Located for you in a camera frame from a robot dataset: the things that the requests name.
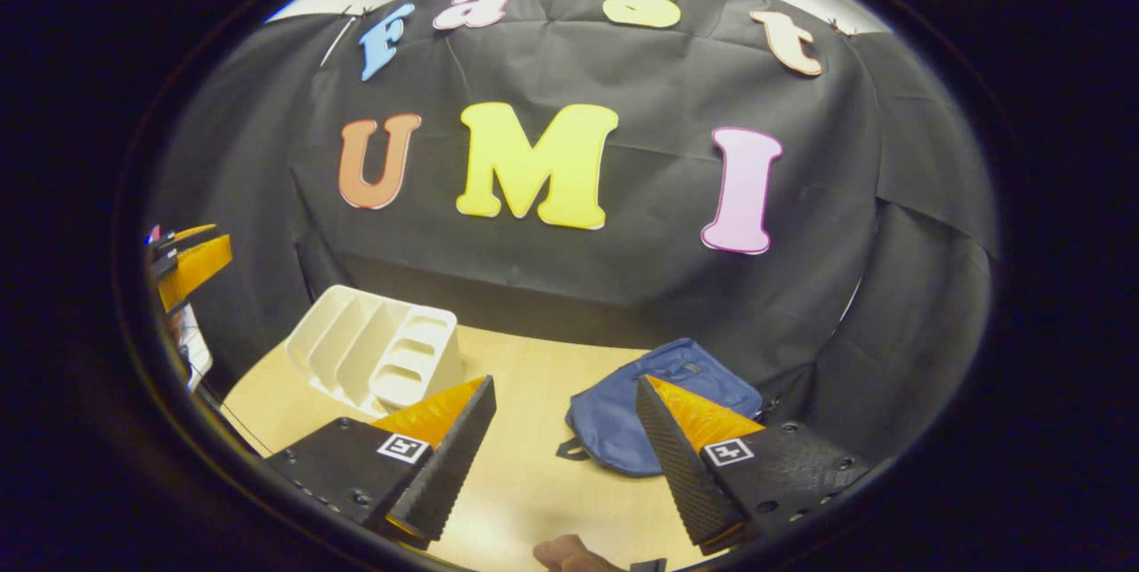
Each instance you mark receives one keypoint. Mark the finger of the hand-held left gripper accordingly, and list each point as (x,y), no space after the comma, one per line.
(200,265)
(182,236)

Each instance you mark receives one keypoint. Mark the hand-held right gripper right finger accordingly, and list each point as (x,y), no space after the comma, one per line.
(681,470)

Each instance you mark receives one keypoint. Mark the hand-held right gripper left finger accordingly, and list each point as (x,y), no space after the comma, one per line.
(449,456)

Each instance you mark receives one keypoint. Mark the blue schoolbag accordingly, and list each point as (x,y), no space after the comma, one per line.
(614,421)

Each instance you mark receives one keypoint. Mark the white plastic bookshelf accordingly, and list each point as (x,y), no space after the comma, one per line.
(414,358)

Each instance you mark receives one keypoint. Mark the black backdrop cloth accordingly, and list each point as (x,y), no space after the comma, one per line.
(658,65)

